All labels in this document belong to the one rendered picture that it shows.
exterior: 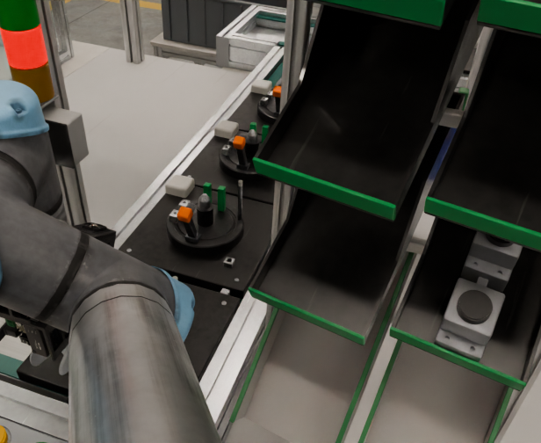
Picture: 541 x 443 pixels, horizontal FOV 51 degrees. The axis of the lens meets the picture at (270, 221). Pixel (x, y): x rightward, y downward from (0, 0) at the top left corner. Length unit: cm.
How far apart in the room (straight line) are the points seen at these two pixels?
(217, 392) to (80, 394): 50
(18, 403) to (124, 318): 51
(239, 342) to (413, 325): 35
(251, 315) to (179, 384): 61
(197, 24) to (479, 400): 226
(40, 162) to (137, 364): 24
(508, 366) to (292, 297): 22
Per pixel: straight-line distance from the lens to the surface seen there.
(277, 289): 61
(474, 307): 54
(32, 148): 50
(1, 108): 49
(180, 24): 276
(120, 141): 153
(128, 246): 102
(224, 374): 83
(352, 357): 72
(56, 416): 83
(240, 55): 190
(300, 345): 73
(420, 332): 60
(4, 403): 86
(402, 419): 73
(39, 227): 44
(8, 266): 43
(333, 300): 60
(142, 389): 30
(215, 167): 121
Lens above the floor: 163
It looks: 39 degrees down
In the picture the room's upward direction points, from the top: 4 degrees clockwise
